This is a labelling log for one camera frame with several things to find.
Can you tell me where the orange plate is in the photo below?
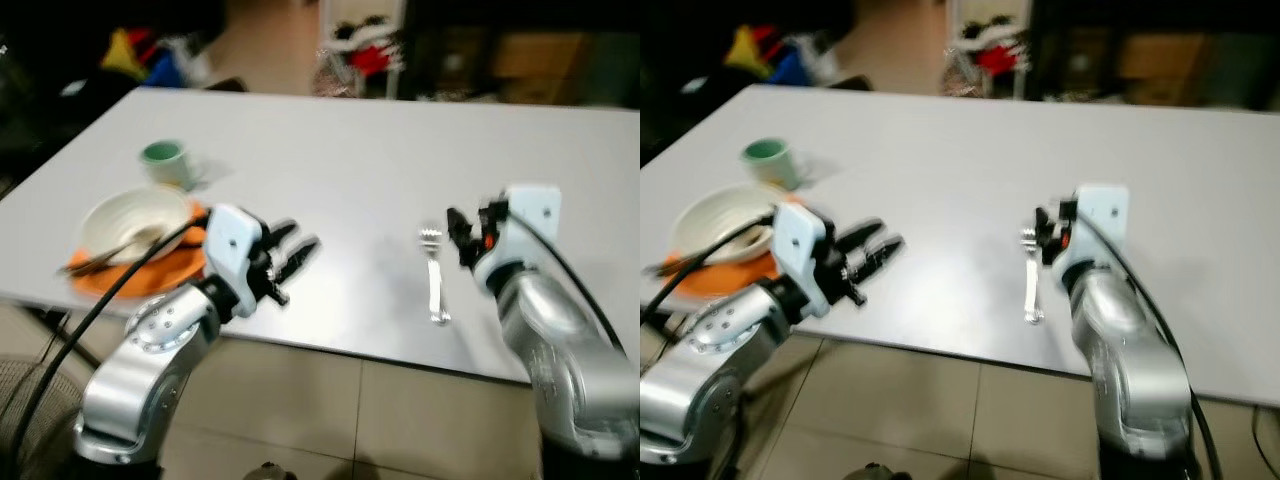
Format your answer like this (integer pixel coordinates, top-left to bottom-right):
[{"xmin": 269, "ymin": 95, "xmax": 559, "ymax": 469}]
[
  {"xmin": 66, "ymin": 200, "xmax": 211, "ymax": 299},
  {"xmin": 658, "ymin": 194, "xmax": 803, "ymax": 298}
]

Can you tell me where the red cloth item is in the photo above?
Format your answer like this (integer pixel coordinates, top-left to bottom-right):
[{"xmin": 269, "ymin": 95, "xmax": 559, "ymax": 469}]
[
  {"xmin": 348, "ymin": 44, "xmax": 393, "ymax": 78},
  {"xmin": 974, "ymin": 44, "xmax": 1022, "ymax": 78}
]

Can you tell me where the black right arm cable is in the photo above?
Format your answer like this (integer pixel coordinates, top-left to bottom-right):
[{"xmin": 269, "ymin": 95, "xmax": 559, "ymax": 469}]
[
  {"xmin": 515, "ymin": 212, "xmax": 628, "ymax": 353},
  {"xmin": 1078, "ymin": 212, "xmax": 1223, "ymax": 480}
]

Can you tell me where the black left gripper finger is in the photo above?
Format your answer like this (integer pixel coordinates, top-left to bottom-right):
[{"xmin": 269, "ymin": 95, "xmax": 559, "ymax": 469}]
[
  {"xmin": 835, "ymin": 217, "xmax": 888, "ymax": 252},
  {"xmin": 274, "ymin": 235, "xmax": 322, "ymax": 284},
  {"xmin": 262, "ymin": 218, "xmax": 302, "ymax": 252},
  {"xmin": 850, "ymin": 234, "xmax": 907, "ymax": 283}
]

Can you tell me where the green ceramic mug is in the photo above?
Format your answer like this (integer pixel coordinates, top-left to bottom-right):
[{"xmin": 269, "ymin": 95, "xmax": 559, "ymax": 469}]
[
  {"xmin": 139, "ymin": 139, "xmax": 200, "ymax": 192},
  {"xmin": 741, "ymin": 138, "xmax": 804, "ymax": 192}
]

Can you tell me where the blue bag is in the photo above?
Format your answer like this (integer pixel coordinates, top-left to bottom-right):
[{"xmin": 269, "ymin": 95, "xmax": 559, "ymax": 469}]
[
  {"xmin": 768, "ymin": 49, "xmax": 813, "ymax": 88},
  {"xmin": 144, "ymin": 50, "xmax": 188, "ymax": 90}
]

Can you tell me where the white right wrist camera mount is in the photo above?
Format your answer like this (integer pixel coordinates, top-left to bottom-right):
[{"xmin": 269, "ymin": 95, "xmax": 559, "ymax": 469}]
[
  {"xmin": 1060, "ymin": 182, "xmax": 1132, "ymax": 283},
  {"xmin": 474, "ymin": 183, "xmax": 563, "ymax": 293}
]

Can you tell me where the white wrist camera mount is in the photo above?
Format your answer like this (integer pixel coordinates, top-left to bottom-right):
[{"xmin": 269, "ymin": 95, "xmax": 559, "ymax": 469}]
[
  {"xmin": 1060, "ymin": 182, "xmax": 1132, "ymax": 283},
  {"xmin": 771, "ymin": 204, "xmax": 834, "ymax": 321},
  {"xmin": 474, "ymin": 183, "xmax": 563, "ymax": 293},
  {"xmin": 203, "ymin": 204, "xmax": 267, "ymax": 313}
]

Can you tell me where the white ceramic bowl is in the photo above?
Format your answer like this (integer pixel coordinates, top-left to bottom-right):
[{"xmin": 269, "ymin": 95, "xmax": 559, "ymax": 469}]
[
  {"xmin": 671, "ymin": 184, "xmax": 779, "ymax": 265},
  {"xmin": 79, "ymin": 186, "xmax": 194, "ymax": 265}
]

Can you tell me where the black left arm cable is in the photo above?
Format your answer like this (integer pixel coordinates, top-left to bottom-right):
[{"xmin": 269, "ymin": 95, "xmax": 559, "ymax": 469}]
[
  {"xmin": 640, "ymin": 212, "xmax": 777, "ymax": 323},
  {"xmin": 8, "ymin": 214, "xmax": 209, "ymax": 475}
]

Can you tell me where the brown cardboard box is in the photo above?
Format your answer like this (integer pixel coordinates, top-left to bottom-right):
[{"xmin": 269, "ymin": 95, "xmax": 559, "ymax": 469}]
[
  {"xmin": 1114, "ymin": 31, "xmax": 1212, "ymax": 107},
  {"xmin": 488, "ymin": 31, "xmax": 587, "ymax": 107}
]

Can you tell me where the silver metal fork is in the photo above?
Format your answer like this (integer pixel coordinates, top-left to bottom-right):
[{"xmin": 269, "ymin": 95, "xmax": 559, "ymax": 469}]
[
  {"xmin": 418, "ymin": 226, "xmax": 452, "ymax": 327},
  {"xmin": 1018, "ymin": 227, "xmax": 1048, "ymax": 325}
]

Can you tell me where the yellow bag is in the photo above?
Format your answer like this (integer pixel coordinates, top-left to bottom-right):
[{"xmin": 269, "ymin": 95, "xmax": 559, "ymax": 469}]
[
  {"xmin": 724, "ymin": 24, "xmax": 772, "ymax": 78},
  {"xmin": 99, "ymin": 27, "xmax": 147, "ymax": 82}
]

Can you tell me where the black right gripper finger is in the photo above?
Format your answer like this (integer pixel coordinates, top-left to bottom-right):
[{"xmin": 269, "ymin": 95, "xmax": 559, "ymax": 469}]
[
  {"xmin": 1034, "ymin": 206, "xmax": 1061, "ymax": 266},
  {"xmin": 446, "ymin": 206, "xmax": 481, "ymax": 271}
]

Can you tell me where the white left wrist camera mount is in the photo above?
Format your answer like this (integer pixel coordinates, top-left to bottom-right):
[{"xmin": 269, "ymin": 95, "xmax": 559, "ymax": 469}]
[
  {"xmin": 203, "ymin": 204, "xmax": 267, "ymax": 313},
  {"xmin": 771, "ymin": 204, "xmax": 834, "ymax": 321}
]

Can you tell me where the white wire rack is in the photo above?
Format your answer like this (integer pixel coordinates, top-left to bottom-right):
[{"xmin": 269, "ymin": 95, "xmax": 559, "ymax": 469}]
[
  {"xmin": 316, "ymin": 0, "xmax": 407, "ymax": 100},
  {"xmin": 944, "ymin": 0, "xmax": 1032, "ymax": 100}
]

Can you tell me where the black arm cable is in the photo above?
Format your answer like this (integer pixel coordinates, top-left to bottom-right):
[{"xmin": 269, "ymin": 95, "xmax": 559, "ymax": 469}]
[
  {"xmin": 8, "ymin": 214, "xmax": 209, "ymax": 475},
  {"xmin": 640, "ymin": 212, "xmax": 777, "ymax": 323},
  {"xmin": 515, "ymin": 212, "xmax": 628, "ymax": 353},
  {"xmin": 1078, "ymin": 212, "xmax": 1223, "ymax": 480}
]

